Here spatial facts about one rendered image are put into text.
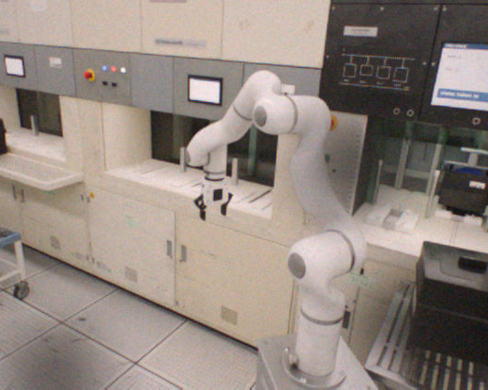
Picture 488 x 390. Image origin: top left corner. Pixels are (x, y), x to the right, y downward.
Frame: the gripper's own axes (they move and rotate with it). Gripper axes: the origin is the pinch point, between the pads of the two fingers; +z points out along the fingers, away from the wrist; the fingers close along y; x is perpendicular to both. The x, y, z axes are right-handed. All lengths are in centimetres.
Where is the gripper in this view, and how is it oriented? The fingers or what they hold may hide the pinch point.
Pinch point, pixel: (213, 214)
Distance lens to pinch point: 156.7
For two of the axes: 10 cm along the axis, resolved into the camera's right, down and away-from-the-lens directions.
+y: 8.1, -1.5, 5.6
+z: -0.6, 9.4, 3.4
